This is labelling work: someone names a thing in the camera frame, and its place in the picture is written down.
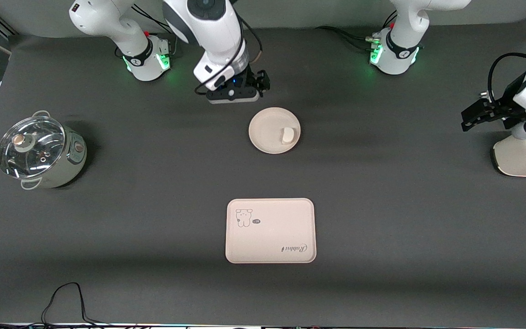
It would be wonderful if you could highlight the black left base cable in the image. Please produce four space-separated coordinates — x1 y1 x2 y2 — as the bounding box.
315 10 398 52

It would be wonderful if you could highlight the steel pot with glass lid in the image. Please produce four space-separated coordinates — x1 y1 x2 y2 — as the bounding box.
0 111 87 190

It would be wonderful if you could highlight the white glossy appliance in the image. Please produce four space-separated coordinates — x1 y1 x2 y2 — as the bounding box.
491 136 526 177

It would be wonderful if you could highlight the cream tray with rabbit print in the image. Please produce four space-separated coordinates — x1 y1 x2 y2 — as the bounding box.
225 198 317 264

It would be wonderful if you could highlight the black cable on table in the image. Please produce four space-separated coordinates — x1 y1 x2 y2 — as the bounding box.
0 282 117 329

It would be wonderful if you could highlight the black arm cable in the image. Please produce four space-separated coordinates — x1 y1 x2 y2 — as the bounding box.
487 52 526 104
194 5 264 95

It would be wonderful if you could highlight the glass pot lid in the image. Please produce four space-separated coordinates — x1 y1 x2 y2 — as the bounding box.
0 116 66 179

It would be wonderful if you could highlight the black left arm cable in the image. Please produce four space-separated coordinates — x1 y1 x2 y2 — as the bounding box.
487 52 526 104

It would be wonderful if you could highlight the round cream plate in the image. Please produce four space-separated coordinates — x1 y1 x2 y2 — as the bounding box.
248 107 301 154

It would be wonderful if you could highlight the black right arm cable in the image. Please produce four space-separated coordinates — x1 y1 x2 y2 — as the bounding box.
194 5 264 95

